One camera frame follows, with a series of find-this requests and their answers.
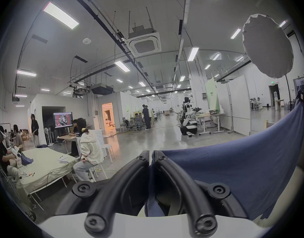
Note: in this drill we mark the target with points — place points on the dark blue garment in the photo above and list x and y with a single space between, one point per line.
26 159

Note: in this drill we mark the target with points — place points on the grey round softbox lamp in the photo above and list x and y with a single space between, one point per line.
267 46

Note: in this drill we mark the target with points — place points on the white humanoid robot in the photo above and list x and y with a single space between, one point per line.
188 119

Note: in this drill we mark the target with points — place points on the white standing fan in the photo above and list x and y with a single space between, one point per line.
47 134

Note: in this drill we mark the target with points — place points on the wooden table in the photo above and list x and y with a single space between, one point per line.
66 137

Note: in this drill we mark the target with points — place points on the white table with equipment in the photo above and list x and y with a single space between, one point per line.
209 115

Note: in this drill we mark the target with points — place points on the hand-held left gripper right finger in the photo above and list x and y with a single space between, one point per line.
181 187

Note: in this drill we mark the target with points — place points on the monitor on stand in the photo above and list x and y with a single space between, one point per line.
63 120

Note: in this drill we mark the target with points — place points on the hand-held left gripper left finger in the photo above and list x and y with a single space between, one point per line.
109 194

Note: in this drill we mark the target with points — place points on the white chair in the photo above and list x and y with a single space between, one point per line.
100 171

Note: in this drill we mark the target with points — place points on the dark blue shirt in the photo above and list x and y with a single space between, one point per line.
241 162

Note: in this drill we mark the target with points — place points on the group of people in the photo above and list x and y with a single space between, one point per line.
145 116

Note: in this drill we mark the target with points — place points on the white stool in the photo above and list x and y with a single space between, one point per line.
108 149

